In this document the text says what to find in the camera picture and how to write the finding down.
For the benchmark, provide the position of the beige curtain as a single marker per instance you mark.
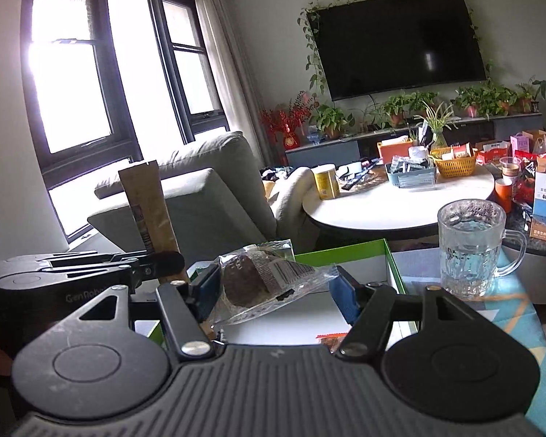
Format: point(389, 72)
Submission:
point(227, 63)

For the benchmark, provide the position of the green cardboard box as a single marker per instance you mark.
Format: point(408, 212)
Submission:
point(373, 259)

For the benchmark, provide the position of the yellow woven basket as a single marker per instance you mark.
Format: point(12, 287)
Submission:
point(455, 166)

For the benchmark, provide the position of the orange snack packet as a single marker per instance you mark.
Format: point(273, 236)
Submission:
point(332, 340)

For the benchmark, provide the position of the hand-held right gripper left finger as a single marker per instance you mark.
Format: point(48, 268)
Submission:
point(207, 291)

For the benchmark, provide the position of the glass mug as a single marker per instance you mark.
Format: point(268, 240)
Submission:
point(471, 255)

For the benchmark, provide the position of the pile of colourful snack packets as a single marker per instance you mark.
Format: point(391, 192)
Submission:
point(523, 154)

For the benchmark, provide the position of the clear plastic cup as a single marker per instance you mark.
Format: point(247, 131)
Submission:
point(510, 166)

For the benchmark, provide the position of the plant in glass vase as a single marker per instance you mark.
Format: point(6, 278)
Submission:
point(437, 123)

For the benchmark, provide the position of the wall television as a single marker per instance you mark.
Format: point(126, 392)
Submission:
point(400, 45)

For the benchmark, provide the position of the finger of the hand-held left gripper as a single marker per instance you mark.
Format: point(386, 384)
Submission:
point(164, 263)

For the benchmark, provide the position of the orange paper cup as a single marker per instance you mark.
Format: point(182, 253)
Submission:
point(503, 195)

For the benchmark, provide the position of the grey television cabinet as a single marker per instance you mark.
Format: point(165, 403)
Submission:
point(327, 150)

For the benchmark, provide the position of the row of potted plants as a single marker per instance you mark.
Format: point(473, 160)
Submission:
point(332, 120)

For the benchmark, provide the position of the teal tablecloth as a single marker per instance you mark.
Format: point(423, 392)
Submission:
point(518, 327)

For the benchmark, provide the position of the blue-grey plastic basket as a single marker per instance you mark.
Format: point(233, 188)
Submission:
point(412, 176)

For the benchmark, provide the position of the black framed window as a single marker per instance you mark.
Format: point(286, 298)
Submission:
point(63, 91)

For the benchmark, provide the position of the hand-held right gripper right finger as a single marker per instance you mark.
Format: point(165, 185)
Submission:
point(346, 296)

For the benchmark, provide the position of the yellow can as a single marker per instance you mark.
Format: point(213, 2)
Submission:
point(326, 183)

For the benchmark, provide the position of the grey fabric sofa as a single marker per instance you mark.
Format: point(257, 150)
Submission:
point(200, 191)

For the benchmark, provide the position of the dark tray with sachets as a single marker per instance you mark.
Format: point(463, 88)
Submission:
point(359, 174)

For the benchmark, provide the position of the orange box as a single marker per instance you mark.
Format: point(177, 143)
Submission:
point(393, 150)

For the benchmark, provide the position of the clear chocolate cake packet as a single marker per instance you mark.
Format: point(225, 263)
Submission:
point(255, 282)

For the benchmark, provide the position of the red flower decoration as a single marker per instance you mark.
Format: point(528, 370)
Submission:
point(284, 118)

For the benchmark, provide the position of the long brown snack packet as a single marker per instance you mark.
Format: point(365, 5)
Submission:
point(148, 209)

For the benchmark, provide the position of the grey round stool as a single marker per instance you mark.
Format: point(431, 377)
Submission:
point(539, 277)

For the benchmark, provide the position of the green vine garland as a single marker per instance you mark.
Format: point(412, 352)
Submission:
point(311, 50)

